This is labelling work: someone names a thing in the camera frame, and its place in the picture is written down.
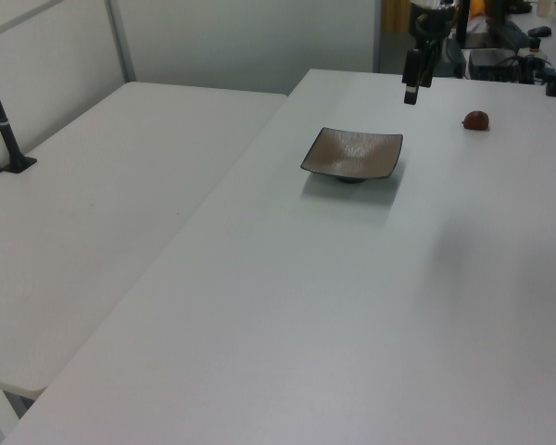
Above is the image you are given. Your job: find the black camera stand with base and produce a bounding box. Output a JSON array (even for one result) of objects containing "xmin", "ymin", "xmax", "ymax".
[{"xmin": 0, "ymin": 45, "xmax": 39, "ymax": 175}]

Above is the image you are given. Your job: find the black electronics box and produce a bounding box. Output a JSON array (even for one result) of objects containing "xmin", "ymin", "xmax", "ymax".
[{"xmin": 467, "ymin": 47, "xmax": 523, "ymax": 81}]

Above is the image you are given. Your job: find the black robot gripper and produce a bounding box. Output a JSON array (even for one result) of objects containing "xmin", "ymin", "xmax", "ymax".
[{"xmin": 401, "ymin": 6, "xmax": 457, "ymax": 106}]

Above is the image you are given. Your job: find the white side table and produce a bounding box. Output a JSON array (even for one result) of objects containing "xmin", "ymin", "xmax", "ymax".
[{"xmin": 0, "ymin": 81, "xmax": 289, "ymax": 400}]

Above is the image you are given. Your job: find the small round brown food item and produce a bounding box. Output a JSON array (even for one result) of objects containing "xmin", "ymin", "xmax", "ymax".
[{"xmin": 461, "ymin": 109, "xmax": 491, "ymax": 133}]

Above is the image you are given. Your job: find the black upright pole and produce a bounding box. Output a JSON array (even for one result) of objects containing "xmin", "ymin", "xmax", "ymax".
[{"xmin": 455, "ymin": 0, "xmax": 472, "ymax": 48}]

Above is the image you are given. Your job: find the grey partition post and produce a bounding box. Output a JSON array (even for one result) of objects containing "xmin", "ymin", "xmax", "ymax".
[{"xmin": 105, "ymin": 0, "xmax": 137, "ymax": 84}]

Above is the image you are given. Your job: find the square brown ceramic plate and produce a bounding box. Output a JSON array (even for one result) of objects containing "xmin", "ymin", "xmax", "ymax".
[{"xmin": 298, "ymin": 126, "xmax": 405, "ymax": 186}]

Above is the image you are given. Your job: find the yellow board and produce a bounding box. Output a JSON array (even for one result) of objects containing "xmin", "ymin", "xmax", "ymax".
[{"xmin": 381, "ymin": 0, "xmax": 412, "ymax": 34}]

